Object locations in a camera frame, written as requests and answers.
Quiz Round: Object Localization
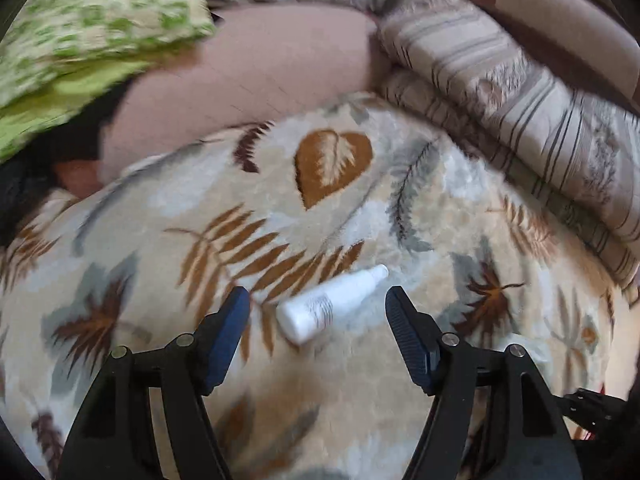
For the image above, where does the brown sofa backrest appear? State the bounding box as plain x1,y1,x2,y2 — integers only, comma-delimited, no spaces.
410,0,640,116

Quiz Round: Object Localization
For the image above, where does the striped folded blanket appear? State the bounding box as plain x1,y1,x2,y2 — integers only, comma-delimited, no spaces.
375,0,640,306

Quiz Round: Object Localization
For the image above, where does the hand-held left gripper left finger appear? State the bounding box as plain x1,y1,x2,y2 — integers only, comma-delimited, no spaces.
54,286,252,480

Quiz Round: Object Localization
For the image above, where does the black cloth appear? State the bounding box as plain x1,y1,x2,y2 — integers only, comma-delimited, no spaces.
50,85,136,171

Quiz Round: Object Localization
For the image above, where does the leaf-print fleece blanket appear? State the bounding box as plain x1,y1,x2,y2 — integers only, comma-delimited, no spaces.
0,92,631,480

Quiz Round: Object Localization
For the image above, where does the green quilt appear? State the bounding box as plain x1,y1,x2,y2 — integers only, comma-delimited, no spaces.
0,0,218,163

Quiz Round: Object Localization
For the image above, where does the small white plastic bottle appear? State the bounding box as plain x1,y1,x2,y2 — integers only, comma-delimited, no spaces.
276,264,390,345

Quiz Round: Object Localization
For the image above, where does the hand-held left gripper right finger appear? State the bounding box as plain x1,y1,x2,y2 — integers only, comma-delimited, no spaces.
385,285,583,480

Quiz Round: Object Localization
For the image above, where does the pink quilted sofa cushion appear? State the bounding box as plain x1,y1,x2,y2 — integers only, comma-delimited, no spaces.
97,2,393,186

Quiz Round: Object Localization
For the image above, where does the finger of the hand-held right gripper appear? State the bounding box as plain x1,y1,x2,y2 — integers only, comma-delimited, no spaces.
552,387,628,443

